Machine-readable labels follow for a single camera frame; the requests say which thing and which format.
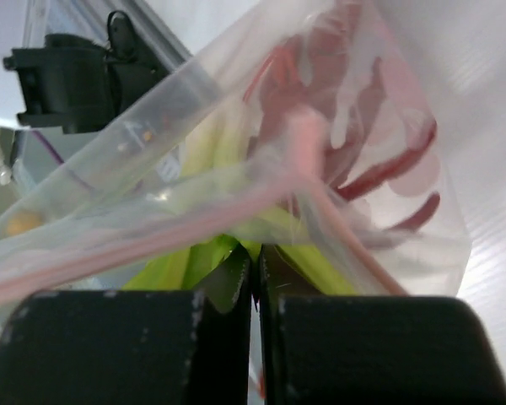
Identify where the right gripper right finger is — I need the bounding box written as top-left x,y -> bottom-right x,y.
256,246 -> 506,404

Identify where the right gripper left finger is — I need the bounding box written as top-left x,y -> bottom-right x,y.
0,247 -> 251,404

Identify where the clear pink-dotted zip bag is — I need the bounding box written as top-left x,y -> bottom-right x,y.
0,1 -> 471,306

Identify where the red toy lobster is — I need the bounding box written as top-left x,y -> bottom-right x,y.
244,1 -> 445,234

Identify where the green white celery stalk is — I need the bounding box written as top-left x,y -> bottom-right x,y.
123,112 -> 355,295

